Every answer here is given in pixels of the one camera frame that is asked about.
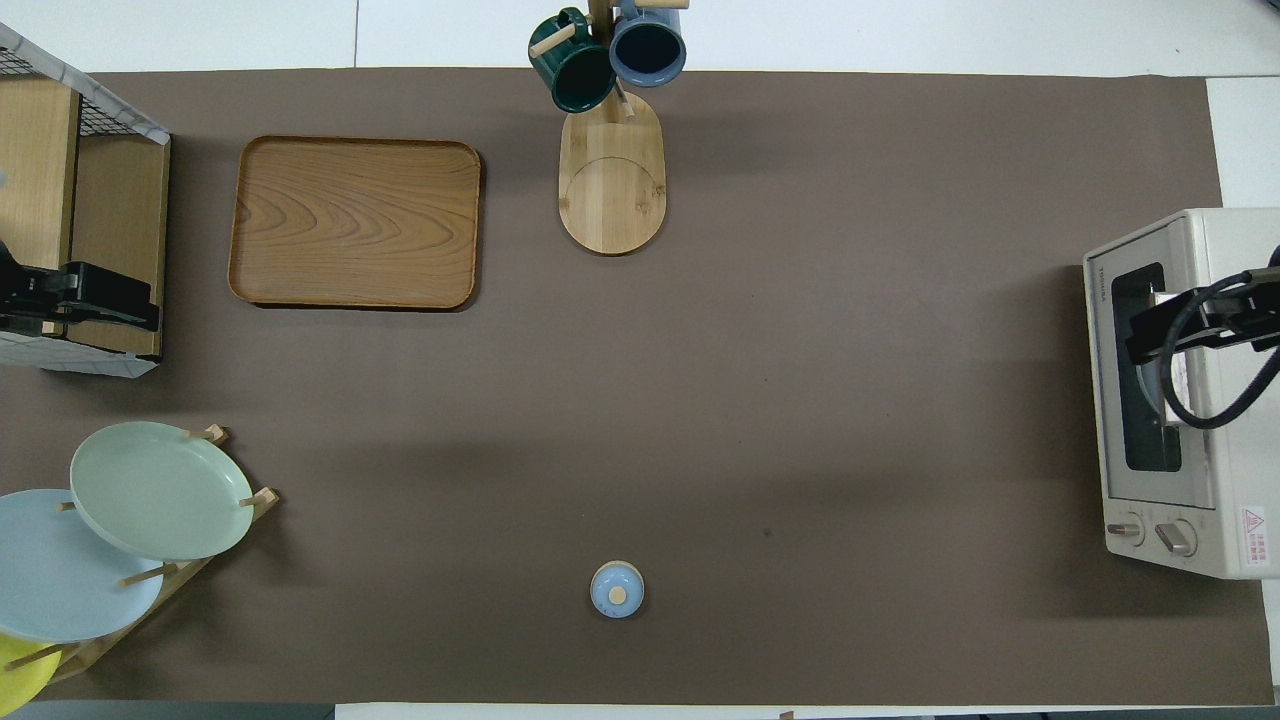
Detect dark green mug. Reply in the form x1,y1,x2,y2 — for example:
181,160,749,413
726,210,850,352
528,8,617,114

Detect rectangular wooden tray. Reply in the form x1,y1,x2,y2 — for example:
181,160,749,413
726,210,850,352
228,136,482,311

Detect large light blue plate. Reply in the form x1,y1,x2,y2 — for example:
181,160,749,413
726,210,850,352
0,489,166,643

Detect wooden plate rack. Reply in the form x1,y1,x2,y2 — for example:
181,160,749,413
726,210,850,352
0,425,281,686

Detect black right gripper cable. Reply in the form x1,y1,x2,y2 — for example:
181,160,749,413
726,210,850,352
1158,268,1280,431

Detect black wire basket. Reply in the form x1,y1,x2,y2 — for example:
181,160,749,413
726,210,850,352
0,45,113,139

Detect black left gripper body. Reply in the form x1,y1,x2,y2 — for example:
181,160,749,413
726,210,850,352
0,240,73,337

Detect yellow plate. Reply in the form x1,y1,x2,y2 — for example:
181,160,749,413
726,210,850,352
0,633,61,718

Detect pale green plate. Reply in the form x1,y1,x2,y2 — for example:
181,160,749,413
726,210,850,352
70,421,254,561

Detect blue mug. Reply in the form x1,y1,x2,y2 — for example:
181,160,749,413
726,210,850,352
609,0,688,88

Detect brown table mat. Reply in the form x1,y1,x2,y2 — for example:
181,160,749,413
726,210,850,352
0,67,1276,708

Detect wooden two-tier shelf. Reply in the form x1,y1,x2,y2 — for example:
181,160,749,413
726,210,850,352
0,75,171,361

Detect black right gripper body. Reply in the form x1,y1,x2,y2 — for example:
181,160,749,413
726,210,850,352
1205,272,1280,353

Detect wooden mug tree stand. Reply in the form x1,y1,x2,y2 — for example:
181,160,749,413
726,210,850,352
530,0,691,256

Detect white toaster oven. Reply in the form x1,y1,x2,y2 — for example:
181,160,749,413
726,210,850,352
1083,208,1280,581

